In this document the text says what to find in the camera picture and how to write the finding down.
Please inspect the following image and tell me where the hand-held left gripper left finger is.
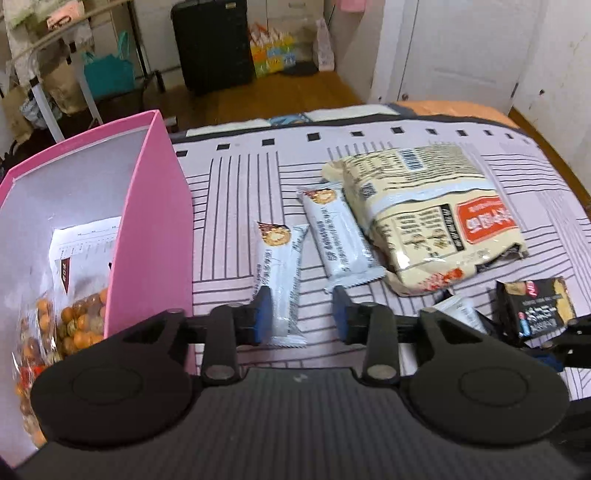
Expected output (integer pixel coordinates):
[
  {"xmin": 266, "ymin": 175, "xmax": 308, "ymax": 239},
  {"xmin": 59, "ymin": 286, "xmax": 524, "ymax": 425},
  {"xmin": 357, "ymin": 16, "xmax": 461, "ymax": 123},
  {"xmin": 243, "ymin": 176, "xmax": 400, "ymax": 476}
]
[{"xmin": 115, "ymin": 286, "xmax": 273, "ymax": 387}]

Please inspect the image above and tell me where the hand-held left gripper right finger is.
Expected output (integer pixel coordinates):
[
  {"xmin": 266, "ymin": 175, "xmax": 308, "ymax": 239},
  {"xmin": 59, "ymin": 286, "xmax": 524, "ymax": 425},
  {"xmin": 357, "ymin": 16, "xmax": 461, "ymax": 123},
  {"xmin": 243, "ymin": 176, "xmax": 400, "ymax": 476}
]
[{"xmin": 331, "ymin": 285, "xmax": 513, "ymax": 387}]

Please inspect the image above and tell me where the white snack bar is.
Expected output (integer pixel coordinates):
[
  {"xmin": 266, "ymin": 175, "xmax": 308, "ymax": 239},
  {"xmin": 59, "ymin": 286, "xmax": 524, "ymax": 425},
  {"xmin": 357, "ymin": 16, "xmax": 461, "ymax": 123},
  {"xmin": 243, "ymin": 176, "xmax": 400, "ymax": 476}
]
[
  {"xmin": 298, "ymin": 183, "xmax": 386, "ymax": 292},
  {"xmin": 252, "ymin": 222, "xmax": 309, "ymax": 348}
]

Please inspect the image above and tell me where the black cracker packet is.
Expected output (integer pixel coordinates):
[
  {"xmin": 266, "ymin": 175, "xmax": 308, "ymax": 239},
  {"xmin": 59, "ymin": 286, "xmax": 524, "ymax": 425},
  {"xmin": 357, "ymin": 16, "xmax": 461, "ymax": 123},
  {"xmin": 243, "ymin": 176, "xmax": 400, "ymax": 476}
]
[{"xmin": 496, "ymin": 277, "xmax": 578, "ymax": 342}]

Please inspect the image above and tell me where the beige noodle packet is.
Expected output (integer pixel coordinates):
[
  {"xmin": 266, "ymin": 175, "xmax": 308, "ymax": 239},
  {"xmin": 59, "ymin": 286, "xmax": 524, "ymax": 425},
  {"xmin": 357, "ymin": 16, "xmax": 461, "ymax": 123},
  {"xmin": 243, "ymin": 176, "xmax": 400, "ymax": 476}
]
[
  {"xmin": 321, "ymin": 157, "xmax": 467, "ymax": 297},
  {"xmin": 344, "ymin": 145, "xmax": 529, "ymax": 273}
]

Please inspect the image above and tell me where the pink cardboard box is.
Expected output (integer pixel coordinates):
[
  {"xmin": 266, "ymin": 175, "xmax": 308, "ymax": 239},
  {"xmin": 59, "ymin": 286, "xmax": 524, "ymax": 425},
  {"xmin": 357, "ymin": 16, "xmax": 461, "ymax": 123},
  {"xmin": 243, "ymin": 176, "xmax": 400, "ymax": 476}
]
[{"xmin": 0, "ymin": 109, "xmax": 195, "ymax": 467}]

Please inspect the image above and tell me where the striped bed sheet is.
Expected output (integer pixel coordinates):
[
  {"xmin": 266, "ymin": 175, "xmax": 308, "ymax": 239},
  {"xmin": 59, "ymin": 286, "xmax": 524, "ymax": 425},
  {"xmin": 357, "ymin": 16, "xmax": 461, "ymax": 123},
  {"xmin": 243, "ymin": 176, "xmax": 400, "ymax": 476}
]
[{"xmin": 168, "ymin": 104, "xmax": 591, "ymax": 402}]

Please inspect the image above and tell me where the printed paper sheet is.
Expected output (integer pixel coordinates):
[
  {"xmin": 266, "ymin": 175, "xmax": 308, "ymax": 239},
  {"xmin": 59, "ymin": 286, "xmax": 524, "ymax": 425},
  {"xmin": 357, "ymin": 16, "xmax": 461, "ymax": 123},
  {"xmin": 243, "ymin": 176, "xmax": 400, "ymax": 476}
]
[{"xmin": 48, "ymin": 217, "xmax": 123, "ymax": 301}]

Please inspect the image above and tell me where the orange mattress edge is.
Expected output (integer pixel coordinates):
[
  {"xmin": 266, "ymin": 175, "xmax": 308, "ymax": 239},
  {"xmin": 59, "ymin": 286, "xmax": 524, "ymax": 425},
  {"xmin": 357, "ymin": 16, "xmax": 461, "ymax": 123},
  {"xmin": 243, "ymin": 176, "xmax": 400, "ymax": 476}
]
[{"xmin": 397, "ymin": 100, "xmax": 518, "ymax": 127}]

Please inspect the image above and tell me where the black round floor item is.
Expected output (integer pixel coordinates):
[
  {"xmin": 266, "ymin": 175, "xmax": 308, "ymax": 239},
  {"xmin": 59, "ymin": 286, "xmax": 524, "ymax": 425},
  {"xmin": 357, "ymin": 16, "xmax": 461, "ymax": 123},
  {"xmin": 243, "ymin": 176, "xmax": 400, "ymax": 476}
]
[{"xmin": 281, "ymin": 62, "xmax": 319, "ymax": 77}]

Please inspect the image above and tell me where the colourful tissue pack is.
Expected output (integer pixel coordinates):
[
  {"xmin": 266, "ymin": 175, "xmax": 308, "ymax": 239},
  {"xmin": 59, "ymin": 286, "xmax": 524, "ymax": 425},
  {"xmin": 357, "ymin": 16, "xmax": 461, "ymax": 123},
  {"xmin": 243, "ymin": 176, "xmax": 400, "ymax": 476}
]
[{"xmin": 249, "ymin": 25, "xmax": 296, "ymax": 77}]

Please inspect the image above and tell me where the white plastic bag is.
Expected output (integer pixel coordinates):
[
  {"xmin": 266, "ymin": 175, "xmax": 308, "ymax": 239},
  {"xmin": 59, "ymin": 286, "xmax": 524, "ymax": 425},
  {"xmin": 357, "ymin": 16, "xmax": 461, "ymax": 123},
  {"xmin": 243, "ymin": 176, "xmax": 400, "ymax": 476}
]
[{"xmin": 314, "ymin": 18, "xmax": 335, "ymax": 72}]

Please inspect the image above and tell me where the black suitcase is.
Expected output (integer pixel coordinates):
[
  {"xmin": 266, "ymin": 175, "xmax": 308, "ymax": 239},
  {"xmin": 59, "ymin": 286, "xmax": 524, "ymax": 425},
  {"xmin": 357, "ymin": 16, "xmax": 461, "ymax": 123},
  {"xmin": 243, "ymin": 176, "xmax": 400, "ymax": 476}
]
[{"xmin": 171, "ymin": 0, "xmax": 256, "ymax": 95}]

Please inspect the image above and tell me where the teal shopping bag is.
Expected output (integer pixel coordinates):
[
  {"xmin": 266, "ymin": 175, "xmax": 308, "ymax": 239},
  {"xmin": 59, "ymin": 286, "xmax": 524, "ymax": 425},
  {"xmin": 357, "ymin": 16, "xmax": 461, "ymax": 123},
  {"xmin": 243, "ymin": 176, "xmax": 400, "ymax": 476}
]
[{"xmin": 83, "ymin": 32, "xmax": 137, "ymax": 100}]

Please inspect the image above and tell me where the white door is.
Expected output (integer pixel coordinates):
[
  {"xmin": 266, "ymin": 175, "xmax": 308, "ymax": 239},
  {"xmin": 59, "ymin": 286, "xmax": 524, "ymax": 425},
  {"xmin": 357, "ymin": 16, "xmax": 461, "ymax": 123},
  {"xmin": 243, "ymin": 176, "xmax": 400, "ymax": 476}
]
[{"xmin": 369, "ymin": 0, "xmax": 546, "ymax": 116}]

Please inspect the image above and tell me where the black clothes rack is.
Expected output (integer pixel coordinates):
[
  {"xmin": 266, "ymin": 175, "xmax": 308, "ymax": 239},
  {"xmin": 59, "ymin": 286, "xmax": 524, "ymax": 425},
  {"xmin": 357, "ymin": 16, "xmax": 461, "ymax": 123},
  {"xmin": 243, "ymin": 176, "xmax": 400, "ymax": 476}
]
[{"xmin": 124, "ymin": 0, "xmax": 164, "ymax": 90}]

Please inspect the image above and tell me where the brown paper bag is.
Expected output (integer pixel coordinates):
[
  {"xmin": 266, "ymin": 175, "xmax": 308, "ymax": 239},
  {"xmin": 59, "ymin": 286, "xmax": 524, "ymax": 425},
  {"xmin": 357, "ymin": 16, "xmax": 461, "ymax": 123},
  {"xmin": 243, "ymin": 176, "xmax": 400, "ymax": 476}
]
[{"xmin": 46, "ymin": 65, "xmax": 88, "ymax": 116}]

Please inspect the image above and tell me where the white patterned bag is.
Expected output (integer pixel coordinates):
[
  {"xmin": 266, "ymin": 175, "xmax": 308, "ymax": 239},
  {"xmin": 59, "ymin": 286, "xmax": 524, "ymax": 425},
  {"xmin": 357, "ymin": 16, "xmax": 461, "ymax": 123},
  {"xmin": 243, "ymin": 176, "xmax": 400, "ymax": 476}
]
[{"xmin": 18, "ymin": 95, "xmax": 61, "ymax": 130}]

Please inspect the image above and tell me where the beige wardrobe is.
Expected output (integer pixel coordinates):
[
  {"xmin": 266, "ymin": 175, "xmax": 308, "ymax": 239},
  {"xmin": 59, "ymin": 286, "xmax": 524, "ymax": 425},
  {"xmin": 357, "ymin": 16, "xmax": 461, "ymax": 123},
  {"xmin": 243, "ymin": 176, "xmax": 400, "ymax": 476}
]
[{"xmin": 263, "ymin": 0, "xmax": 324, "ymax": 28}]

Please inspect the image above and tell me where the wooden folding table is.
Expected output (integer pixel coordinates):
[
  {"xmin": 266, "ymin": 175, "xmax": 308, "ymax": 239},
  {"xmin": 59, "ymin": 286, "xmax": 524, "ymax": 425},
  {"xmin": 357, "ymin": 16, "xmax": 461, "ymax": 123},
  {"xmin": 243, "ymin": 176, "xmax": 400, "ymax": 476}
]
[{"xmin": 0, "ymin": 11, "xmax": 105, "ymax": 144}]

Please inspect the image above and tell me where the pink pouch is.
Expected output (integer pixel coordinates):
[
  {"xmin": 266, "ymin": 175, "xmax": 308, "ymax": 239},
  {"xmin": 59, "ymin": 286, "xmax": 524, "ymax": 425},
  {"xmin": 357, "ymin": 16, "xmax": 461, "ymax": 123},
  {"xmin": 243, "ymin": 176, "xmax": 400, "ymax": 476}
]
[{"xmin": 46, "ymin": 2, "xmax": 86, "ymax": 31}]

